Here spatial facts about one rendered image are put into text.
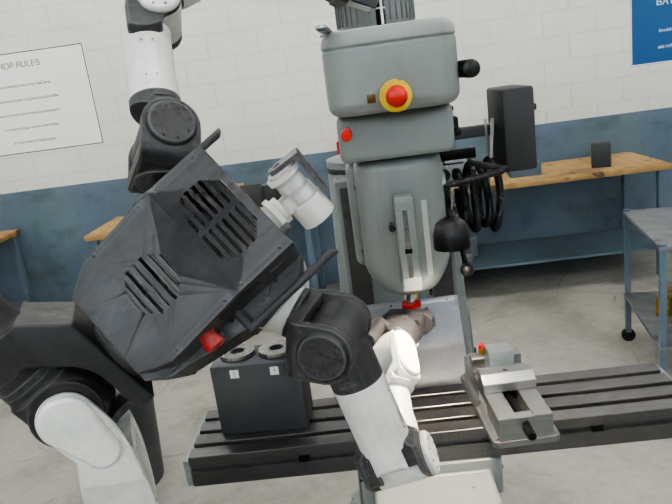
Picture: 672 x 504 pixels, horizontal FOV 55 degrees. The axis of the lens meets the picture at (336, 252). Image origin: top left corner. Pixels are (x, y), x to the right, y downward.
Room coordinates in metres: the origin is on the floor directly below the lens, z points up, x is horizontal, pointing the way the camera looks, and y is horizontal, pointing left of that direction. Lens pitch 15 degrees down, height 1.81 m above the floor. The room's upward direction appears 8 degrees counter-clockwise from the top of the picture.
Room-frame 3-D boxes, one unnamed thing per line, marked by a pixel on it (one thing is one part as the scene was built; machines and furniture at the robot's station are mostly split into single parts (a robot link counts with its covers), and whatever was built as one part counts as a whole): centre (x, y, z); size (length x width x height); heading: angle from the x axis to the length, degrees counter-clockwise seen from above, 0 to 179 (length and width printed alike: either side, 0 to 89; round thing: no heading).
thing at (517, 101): (1.74, -0.51, 1.62); 0.20 x 0.09 x 0.21; 177
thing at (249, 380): (1.51, 0.23, 1.08); 0.22 x 0.12 x 0.20; 84
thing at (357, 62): (1.47, -0.16, 1.81); 0.47 x 0.26 x 0.16; 177
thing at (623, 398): (1.46, -0.18, 0.94); 1.24 x 0.23 x 0.08; 87
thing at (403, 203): (1.35, -0.16, 1.45); 0.04 x 0.04 x 0.21; 87
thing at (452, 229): (1.22, -0.23, 1.49); 0.07 x 0.07 x 0.06
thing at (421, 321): (1.37, -0.13, 1.23); 0.13 x 0.12 x 0.10; 68
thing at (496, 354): (1.45, -0.36, 1.10); 0.06 x 0.05 x 0.06; 90
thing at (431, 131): (1.50, -0.17, 1.68); 0.34 x 0.24 x 0.10; 177
